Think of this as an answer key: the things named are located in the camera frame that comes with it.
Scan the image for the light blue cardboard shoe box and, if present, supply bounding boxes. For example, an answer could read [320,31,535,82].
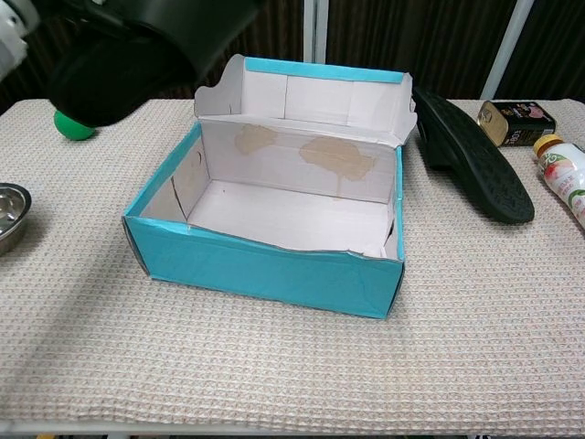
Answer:
[122,53,418,321]

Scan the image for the peach drink bottle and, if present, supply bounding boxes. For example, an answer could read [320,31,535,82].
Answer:
[533,134,585,230]

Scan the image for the beige woven tablecloth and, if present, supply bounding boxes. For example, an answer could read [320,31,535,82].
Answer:
[0,98,585,424]

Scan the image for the green ball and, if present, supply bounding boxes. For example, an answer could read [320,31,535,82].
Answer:
[53,109,96,141]

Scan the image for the white partition post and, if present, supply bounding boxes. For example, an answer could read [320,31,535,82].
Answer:
[303,0,328,66]
[482,0,535,100]

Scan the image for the stainless steel bowl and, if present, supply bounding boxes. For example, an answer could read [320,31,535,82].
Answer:
[0,182,33,257]

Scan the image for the black tin can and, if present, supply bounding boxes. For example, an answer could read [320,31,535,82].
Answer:
[477,100,558,149]

